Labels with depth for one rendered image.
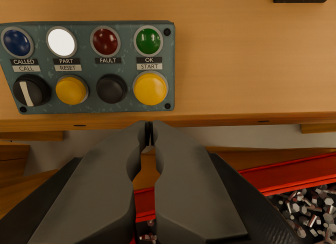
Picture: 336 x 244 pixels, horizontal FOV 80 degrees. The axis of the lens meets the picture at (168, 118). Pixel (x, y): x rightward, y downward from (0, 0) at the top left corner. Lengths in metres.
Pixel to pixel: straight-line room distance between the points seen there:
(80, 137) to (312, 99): 1.08
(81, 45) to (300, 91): 0.22
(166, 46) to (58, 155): 1.11
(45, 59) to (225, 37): 0.18
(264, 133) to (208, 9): 1.04
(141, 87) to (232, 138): 1.02
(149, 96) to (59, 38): 0.08
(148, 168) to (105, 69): 0.17
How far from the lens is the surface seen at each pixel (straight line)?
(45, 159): 1.27
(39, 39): 0.20
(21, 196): 0.91
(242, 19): 0.27
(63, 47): 0.19
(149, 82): 0.18
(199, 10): 0.26
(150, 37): 0.18
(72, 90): 0.19
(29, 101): 0.21
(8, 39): 0.21
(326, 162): 0.33
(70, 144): 1.21
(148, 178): 0.31
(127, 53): 0.18
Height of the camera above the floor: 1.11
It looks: 82 degrees down
